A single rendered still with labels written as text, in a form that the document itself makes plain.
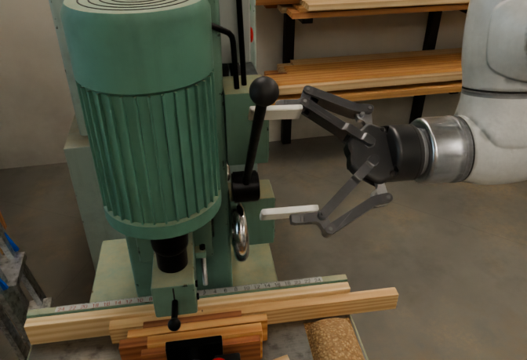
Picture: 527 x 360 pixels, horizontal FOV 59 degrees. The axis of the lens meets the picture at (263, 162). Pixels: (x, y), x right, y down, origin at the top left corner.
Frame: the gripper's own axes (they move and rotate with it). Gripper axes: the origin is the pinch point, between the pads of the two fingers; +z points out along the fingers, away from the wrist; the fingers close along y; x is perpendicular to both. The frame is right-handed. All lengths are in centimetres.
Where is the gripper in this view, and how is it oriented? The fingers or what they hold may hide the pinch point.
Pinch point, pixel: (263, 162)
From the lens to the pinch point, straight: 59.1
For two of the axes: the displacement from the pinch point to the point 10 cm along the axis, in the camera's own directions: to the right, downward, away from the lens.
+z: -9.9, 0.7, -1.3
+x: 1.0, -3.5, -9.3
